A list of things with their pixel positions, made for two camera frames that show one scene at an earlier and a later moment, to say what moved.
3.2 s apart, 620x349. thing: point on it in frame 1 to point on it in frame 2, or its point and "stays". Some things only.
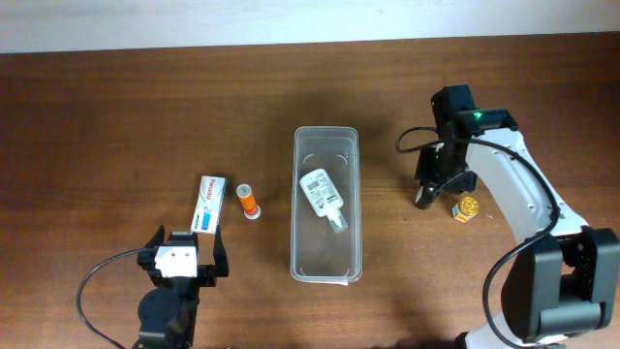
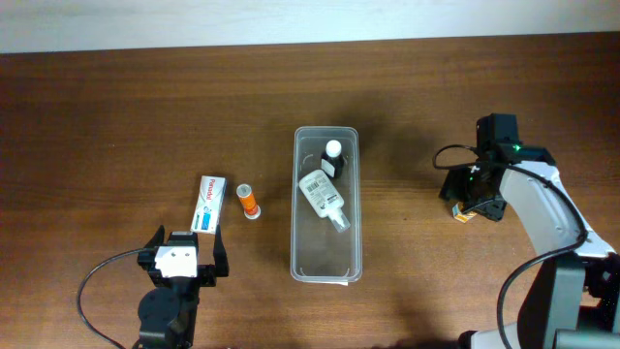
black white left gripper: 205,274 stays
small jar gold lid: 466,209 stays
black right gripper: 455,181 to 484,203
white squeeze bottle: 325,198 stays
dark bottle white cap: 426,196 to 331,161
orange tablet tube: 247,201 stays
